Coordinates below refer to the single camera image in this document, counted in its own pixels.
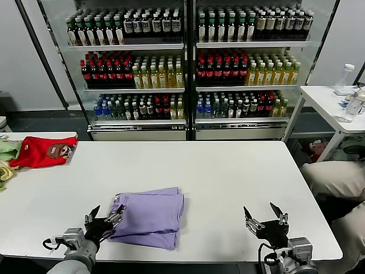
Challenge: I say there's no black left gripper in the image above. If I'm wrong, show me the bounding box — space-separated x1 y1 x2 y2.
83 204 127 251

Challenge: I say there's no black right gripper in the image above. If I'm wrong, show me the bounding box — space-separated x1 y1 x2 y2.
242 202 290 249

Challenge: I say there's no lavender purple T-shirt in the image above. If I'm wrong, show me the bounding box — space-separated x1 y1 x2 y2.
107 186 185 251

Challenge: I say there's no silver left wrist block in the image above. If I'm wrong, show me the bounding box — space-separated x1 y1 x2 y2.
62 227 86 251

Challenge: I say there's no silver wrist block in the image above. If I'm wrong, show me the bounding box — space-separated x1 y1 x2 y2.
286 236 314 260
62 227 86 251

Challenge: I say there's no silver right wrist block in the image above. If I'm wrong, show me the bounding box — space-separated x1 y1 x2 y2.
286 236 314 260

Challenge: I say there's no red plush toy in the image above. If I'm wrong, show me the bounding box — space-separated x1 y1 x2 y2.
309 139 327 157

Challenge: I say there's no red bear-print T-shirt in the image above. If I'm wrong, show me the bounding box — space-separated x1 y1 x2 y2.
9 136 78 169

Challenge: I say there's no glass-door beverage display cooler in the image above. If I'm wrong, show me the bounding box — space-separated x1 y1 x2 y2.
38 0 189 142

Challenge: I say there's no shelf of drink bottles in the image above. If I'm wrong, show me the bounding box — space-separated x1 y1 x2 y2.
190 0 317 141

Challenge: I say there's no white cooler shelf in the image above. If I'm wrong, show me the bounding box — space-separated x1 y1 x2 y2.
195 41 311 49
194 116 289 126
68 42 185 52
195 84 299 92
90 118 186 128
83 87 185 94

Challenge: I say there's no white adjacent table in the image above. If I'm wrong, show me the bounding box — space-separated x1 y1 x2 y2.
0 131 78 142

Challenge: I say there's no pale yellow garment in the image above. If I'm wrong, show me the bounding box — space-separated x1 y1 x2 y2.
0 159 18 192

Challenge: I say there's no green cloth bundle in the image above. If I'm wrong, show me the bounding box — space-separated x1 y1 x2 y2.
332 136 365 158

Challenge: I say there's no light green garment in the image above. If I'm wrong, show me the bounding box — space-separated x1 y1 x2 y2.
0 136 23 163

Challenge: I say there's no white side table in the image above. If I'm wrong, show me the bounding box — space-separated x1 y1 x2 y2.
282 84 365 157

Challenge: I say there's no green-cap yellow tea bottle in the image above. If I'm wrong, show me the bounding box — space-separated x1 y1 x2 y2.
281 62 291 86
255 62 265 86
175 63 185 88
289 61 301 85
272 62 282 86
166 64 176 88
246 62 257 86
149 65 159 89
263 62 274 86
141 65 151 89
132 65 143 89
157 64 167 88

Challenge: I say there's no tall clear white-cap bottle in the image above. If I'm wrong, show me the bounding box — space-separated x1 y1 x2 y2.
335 63 355 92

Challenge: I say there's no black-framed open cooler door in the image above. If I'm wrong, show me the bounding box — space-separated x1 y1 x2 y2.
14 0 71 111
305 0 342 87

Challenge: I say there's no green-cap dark tea bottle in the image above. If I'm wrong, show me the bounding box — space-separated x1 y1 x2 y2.
94 16 106 46
246 11 257 43
207 12 217 43
65 17 78 47
103 15 116 46
84 16 96 46
113 15 125 46
237 12 246 43
197 12 207 43
217 12 226 43
226 12 237 43
75 17 87 47

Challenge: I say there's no grey-label dark drink bottle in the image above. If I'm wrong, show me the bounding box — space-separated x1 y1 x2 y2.
151 13 162 38
132 13 143 38
171 11 182 37
123 14 133 39
161 12 172 37
141 13 152 38

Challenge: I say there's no beige-label dark drink bottle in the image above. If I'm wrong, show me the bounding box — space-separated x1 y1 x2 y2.
285 11 295 39
275 11 286 40
294 11 305 39
303 10 314 38
255 11 266 40
265 11 276 40

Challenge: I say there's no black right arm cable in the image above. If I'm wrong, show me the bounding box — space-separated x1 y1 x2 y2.
257 242 286 274

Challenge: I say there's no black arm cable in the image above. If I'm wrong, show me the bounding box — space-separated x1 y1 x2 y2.
257 242 286 274
42 236 65 255

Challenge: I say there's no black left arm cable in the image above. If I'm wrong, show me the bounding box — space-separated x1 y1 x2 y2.
42 236 65 255

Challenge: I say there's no clear water bottle with handle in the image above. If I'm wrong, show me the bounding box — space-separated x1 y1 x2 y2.
340 87 365 124

